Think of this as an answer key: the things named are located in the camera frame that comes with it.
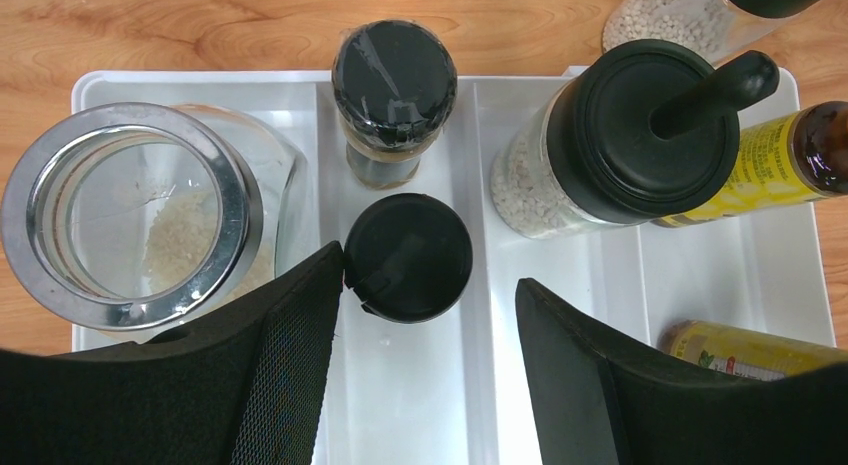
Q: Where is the small spice bottle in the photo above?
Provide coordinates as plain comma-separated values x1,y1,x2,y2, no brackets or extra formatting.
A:
331,19,458,190
343,193,473,324

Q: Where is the black-lid shaker jar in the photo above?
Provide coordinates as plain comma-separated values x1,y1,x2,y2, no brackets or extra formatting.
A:
490,39,780,239
602,0,821,64

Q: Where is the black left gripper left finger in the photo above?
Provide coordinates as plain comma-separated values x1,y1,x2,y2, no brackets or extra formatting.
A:
1,241,343,464

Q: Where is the white divided tray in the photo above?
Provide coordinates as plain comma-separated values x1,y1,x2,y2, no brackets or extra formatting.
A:
70,65,837,465

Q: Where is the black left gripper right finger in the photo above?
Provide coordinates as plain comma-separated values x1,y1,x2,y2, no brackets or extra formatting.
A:
515,278,847,464

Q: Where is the clear glass jar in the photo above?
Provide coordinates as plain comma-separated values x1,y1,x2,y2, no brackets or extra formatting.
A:
1,102,311,343

